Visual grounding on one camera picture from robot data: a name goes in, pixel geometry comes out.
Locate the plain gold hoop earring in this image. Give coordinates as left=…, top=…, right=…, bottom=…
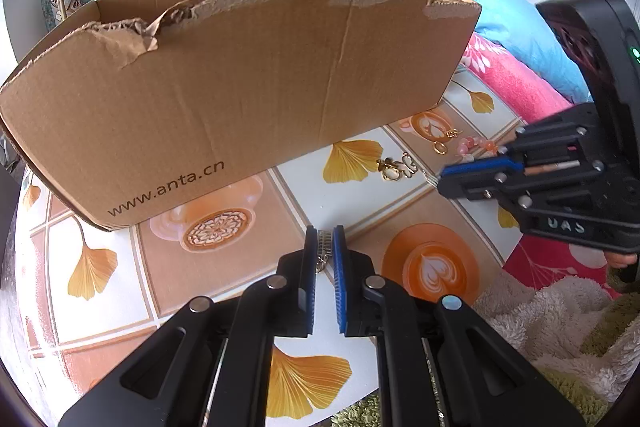
left=432, top=130, right=459, bottom=156

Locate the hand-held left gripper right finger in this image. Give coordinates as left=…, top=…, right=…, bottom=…
left=331, top=224, right=586, bottom=427

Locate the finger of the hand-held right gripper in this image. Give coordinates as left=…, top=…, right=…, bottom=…
left=440, top=103, right=602, bottom=181
left=436, top=156, right=617, bottom=229

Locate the green white fluffy garment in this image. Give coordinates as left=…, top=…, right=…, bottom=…
left=330, top=277, right=640, bottom=427

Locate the person's right hand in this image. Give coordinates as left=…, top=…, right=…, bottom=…
left=605, top=249, right=639, bottom=271

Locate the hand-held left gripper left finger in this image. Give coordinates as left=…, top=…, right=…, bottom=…
left=57, top=225, right=318, bottom=427

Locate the gold butterfly charm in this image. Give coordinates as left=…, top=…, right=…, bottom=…
left=398, top=153, right=420, bottom=178

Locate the small silver chain piece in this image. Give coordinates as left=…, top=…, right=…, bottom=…
left=318, top=229, right=335, bottom=274

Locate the person's right forearm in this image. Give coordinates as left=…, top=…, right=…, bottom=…
left=570, top=274, right=640, bottom=360

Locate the brown cardboard box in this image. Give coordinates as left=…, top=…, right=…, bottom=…
left=0, top=0, right=483, bottom=233

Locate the pink floral blanket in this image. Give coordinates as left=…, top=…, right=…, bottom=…
left=452, top=32, right=640, bottom=303

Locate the blue pillow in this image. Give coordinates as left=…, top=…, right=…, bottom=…
left=422, top=0, right=593, bottom=104

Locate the gold flower hoop earring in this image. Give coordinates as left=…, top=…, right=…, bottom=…
left=377, top=157, right=401, bottom=182

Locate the orange pink bead bracelet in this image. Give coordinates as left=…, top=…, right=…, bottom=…
left=454, top=136, right=499, bottom=158

